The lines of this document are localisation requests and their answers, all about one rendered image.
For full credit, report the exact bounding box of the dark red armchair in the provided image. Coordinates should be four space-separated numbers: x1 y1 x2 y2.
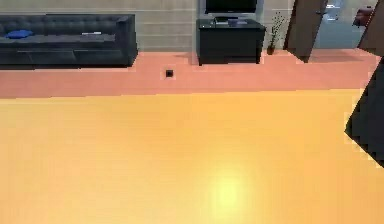
352 6 375 28

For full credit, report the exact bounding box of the black television set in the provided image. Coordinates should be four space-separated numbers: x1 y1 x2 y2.
204 0 259 15

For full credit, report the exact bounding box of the black television stand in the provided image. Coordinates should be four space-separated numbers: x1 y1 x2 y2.
195 18 267 66

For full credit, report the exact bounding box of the dark grey tufted sofa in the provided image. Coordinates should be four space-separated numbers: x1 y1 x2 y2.
0 13 139 70

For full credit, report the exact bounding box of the thin green house plant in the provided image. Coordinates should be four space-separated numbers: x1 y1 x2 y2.
266 11 286 56

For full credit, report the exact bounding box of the black cabinet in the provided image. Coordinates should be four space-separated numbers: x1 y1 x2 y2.
344 57 384 160

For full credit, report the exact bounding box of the blue cushion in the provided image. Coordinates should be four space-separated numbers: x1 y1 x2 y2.
5 29 35 40

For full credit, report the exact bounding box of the brown room door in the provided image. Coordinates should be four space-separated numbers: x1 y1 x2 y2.
283 0 329 63

